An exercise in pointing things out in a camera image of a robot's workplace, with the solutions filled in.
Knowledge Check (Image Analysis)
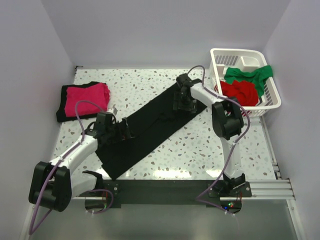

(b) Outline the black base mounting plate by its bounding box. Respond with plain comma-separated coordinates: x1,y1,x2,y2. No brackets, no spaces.
83,178,253,213

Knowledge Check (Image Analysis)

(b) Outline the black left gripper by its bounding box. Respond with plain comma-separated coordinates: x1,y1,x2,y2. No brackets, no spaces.
105,117,134,145

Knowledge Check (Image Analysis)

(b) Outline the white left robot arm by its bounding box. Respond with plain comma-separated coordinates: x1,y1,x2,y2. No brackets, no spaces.
28,112,133,212

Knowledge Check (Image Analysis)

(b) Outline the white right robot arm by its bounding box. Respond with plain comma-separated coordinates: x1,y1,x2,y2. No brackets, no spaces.
173,73,246,197

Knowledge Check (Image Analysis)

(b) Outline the green t shirt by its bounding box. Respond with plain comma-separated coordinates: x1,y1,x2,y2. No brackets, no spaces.
223,65,273,98

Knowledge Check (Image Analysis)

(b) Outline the folded pink t shirt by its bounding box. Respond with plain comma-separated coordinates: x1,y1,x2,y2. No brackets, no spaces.
64,82,110,118

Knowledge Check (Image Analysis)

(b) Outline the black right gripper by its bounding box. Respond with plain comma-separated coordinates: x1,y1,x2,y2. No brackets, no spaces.
174,91,197,116

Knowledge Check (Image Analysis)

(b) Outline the black t shirt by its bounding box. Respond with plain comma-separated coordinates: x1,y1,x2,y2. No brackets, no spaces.
56,81,99,123
95,83,207,180

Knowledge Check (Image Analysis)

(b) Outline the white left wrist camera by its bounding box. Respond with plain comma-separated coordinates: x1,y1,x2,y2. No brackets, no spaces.
107,105,118,116

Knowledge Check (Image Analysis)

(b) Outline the red t shirt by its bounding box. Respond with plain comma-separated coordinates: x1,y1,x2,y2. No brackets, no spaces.
220,80,259,107

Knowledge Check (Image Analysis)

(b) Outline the folded black t shirt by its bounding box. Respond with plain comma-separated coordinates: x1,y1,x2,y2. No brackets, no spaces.
56,81,99,123

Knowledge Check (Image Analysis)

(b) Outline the white plastic laundry basket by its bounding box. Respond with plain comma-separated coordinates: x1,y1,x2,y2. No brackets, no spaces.
209,48,282,117

